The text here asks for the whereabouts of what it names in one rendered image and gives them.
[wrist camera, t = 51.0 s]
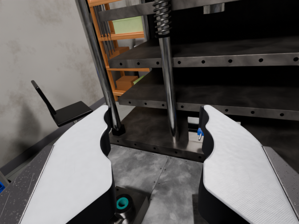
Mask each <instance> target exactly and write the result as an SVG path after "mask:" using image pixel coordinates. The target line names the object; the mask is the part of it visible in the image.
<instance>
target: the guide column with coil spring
mask: <svg viewBox="0 0 299 224"><path fill-rule="evenodd" d="M159 1H162V0H154V2H155V3H156V2H159ZM167 5H168V2H165V3H161V4H157V5H155V9H157V8H160V7H164V6H167ZM167 11H169V10H168V8H165V9H162V10H158V11H156V14H160V13H163V12H167ZM167 17H169V14H165V15H162V16H158V17H156V18H157V20H160V19H163V18H167ZM169 22H170V20H169V19H168V20H165V21H161V22H157V25H162V24H166V23H169ZM168 28H170V25H167V26H164V27H160V28H158V31H160V30H164V29H168ZM168 33H170V30H169V31H166V32H161V33H158V34H159V35H163V34H168ZM159 44H160V52H161V60H162V71H163V79H164V87H165V95H166V105H167V114H168V122H169V129H170V140H171V141H172V142H178V141H179V130H178V116H177V105H176V94H175V83H174V68H173V57H172V47H171V37H165V38H159Z"/></svg>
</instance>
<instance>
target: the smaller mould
mask: <svg viewBox="0 0 299 224"><path fill-rule="evenodd" d="M115 189H116V197H117V196H118V195H120V194H128V195H130V196H131V197H132V199H133V203H134V211H133V213H132V214H131V215H130V216H129V217H128V218H125V219H119V218H117V217H116V216H115V215H113V217H112V218H110V219H109V220H108V221H107V222H106V223H105V224H141V223H142V221H143V219H144V216H145V214H146V212H147V210H148V208H149V202H148V199H147V196H146V195H143V194H140V193H138V192H134V191H131V190H128V189H125V188H122V187H119V186H116V187H115Z"/></svg>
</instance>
